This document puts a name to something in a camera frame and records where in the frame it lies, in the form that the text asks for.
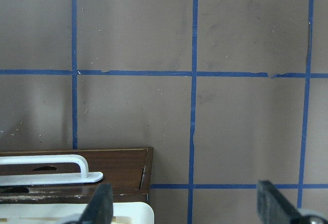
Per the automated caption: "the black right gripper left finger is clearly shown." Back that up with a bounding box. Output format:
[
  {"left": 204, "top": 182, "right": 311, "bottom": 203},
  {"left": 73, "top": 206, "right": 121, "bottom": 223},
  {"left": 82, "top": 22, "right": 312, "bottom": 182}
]
[{"left": 58, "top": 184, "right": 113, "bottom": 223}]

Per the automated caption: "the dark brown wooden cabinet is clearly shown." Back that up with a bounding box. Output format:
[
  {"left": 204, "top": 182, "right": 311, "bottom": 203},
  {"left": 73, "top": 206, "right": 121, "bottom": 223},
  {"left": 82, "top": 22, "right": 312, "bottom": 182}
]
[{"left": 1, "top": 147, "right": 153, "bottom": 204}]

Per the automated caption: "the white foam tray box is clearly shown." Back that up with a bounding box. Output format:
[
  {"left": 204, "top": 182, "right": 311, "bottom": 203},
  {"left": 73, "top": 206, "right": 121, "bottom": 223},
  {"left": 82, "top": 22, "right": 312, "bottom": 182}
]
[{"left": 1, "top": 202, "right": 154, "bottom": 223}]

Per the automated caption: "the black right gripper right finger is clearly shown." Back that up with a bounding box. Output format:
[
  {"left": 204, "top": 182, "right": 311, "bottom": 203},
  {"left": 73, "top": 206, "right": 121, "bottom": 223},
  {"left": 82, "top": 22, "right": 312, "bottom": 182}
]
[{"left": 257, "top": 180, "right": 327, "bottom": 224}]

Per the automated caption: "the white drawer handle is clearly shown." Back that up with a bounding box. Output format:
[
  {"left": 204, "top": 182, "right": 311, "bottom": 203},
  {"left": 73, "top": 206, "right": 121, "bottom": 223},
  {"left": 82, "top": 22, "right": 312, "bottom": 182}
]
[{"left": 1, "top": 154, "right": 104, "bottom": 187}]

